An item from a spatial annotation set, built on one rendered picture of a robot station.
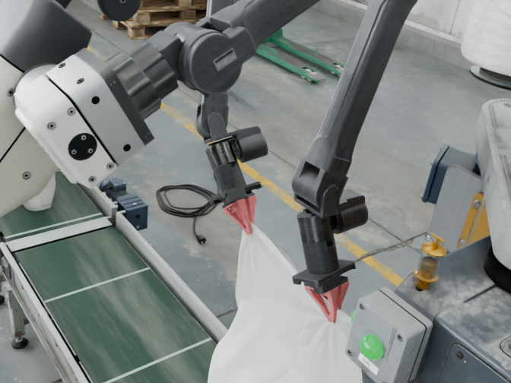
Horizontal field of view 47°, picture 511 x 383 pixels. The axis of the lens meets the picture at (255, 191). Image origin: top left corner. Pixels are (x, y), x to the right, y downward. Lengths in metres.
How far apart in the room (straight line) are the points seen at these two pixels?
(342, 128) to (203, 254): 2.08
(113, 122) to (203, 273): 2.16
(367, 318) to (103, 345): 1.35
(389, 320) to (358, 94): 0.41
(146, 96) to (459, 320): 0.45
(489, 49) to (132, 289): 1.57
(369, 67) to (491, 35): 0.19
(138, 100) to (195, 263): 2.21
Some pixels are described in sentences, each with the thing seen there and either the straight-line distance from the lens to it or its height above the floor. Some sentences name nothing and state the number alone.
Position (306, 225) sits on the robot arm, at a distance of 1.02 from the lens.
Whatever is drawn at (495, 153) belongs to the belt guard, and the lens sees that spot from 0.94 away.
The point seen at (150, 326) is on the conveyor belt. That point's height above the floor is 0.38.
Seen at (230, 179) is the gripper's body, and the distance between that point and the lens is 1.25.
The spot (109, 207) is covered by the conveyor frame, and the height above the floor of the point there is 0.41.
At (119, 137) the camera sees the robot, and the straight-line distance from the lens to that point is 0.75.
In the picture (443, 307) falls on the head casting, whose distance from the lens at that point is 0.74.
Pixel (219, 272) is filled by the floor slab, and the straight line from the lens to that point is 2.87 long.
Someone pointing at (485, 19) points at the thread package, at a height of 1.59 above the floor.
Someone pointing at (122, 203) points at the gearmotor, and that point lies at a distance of 2.60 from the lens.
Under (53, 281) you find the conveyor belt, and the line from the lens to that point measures 2.22.
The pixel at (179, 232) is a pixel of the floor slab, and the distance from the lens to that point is 3.13.
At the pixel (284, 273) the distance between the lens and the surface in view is 1.18.
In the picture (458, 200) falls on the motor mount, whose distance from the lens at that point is 1.13.
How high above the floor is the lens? 1.76
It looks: 30 degrees down
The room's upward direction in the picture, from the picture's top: 7 degrees clockwise
